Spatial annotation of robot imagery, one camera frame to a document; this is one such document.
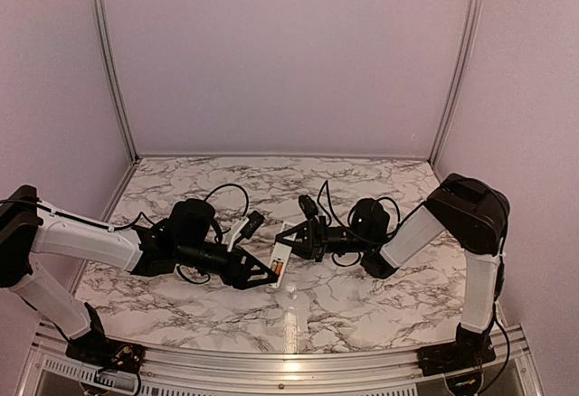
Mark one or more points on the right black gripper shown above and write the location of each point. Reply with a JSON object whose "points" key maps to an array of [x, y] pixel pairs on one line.
{"points": [[314, 236]]}

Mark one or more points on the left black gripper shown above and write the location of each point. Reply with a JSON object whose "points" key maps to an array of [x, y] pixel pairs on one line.
{"points": [[237, 271]]}

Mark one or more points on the white remote control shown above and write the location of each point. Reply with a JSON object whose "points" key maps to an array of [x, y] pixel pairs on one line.
{"points": [[280, 253]]}

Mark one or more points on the white battery cover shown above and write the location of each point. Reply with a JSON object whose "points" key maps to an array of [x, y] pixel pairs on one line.
{"points": [[302, 314]]}

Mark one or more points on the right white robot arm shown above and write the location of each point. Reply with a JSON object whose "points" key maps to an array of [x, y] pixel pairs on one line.
{"points": [[464, 210]]}

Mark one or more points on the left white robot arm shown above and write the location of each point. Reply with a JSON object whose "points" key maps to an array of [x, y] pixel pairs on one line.
{"points": [[190, 236]]}

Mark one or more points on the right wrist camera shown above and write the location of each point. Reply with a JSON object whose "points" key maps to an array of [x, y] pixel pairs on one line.
{"points": [[308, 207]]}

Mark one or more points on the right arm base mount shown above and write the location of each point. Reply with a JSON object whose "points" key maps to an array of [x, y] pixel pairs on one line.
{"points": [[453, 357]]}

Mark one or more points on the aluminium front rail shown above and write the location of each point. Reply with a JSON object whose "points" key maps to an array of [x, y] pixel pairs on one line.
{"points": [[167, 370]]}

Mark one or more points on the right aluminium corner post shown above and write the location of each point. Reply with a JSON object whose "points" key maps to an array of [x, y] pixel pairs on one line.
{"points": [[467, 40]]}

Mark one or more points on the aluminium corner post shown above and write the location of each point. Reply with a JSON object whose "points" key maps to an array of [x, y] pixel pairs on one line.
{"points": [[467, 40], [111, 75]]}

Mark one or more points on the left aluminium corner post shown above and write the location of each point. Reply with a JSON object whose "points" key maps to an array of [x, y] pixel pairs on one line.
{"points": [[111, 75]]}

